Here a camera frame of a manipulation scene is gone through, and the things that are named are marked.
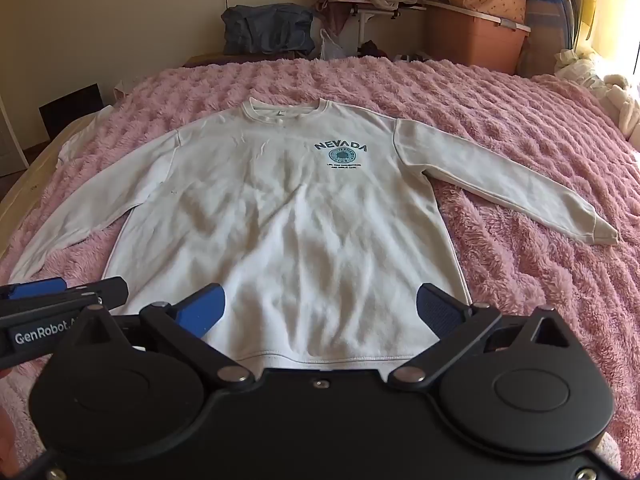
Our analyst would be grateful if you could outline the white plush toy pile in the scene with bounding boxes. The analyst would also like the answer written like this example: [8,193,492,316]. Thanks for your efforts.
[554,49,639,151]

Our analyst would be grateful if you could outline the black box by wall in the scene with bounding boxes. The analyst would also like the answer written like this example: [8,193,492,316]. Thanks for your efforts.
[39,84,104,140]

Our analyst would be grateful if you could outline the dark blue bag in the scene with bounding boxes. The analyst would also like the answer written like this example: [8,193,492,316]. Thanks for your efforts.
[221,3,314,55]

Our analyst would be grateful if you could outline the pink clothes on table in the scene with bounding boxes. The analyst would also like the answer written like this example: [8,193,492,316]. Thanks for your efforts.
[314,0,350,36]

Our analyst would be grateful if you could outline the pink fluffy blanket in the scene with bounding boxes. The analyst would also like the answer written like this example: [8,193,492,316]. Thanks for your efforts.
[1,58,639,474]

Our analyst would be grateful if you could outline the small folding table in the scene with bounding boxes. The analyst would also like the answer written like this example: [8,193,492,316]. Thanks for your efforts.
[326,0,425,56]

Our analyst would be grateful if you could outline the brown plastic storage box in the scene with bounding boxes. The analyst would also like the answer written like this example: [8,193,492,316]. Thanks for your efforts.
[423,2,530,75]

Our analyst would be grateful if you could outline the white Nevada sweatshirt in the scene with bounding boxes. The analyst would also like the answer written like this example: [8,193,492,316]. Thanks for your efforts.
[10,100,618,372]

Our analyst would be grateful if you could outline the blue translucent storage bin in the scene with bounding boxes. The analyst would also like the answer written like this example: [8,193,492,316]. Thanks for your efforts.
[518,0,576,77]

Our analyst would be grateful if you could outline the white cloth on bed edge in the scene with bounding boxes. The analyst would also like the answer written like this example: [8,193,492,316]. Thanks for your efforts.
[55,105,114,168]

